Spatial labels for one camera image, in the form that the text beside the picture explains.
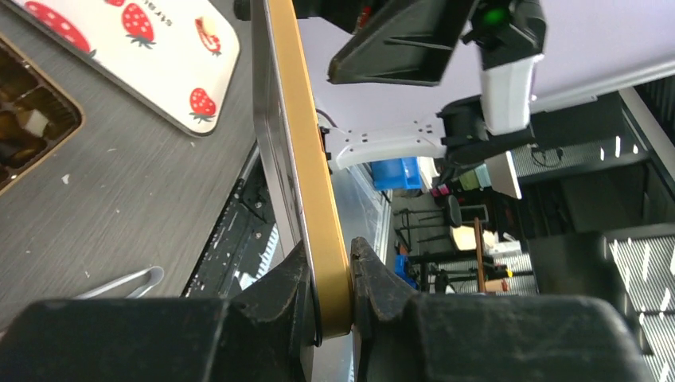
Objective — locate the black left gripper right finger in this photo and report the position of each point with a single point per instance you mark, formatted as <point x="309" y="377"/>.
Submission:
<point x="401" y="334"/>

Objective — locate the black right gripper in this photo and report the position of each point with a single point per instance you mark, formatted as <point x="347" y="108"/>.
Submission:
<point x="412" y="42"/>

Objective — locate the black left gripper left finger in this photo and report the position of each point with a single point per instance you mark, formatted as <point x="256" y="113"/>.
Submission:
<point x="265" y="333"/>

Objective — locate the metal tongs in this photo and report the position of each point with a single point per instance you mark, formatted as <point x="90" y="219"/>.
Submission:
<point x="138" y="284"/>

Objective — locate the silver box lid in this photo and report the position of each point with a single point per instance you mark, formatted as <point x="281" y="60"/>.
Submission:
<point x="294" y="162"/>

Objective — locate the gold chocolate tray box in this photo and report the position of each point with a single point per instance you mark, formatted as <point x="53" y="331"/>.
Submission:
<point x="37" y="115"/>

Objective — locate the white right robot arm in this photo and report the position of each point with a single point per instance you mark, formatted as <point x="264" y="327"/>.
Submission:
<point x="464" y="133"/>

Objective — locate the strawberry pattern tray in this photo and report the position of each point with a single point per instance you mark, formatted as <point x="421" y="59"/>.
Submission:
<point x="176" y="57"/>

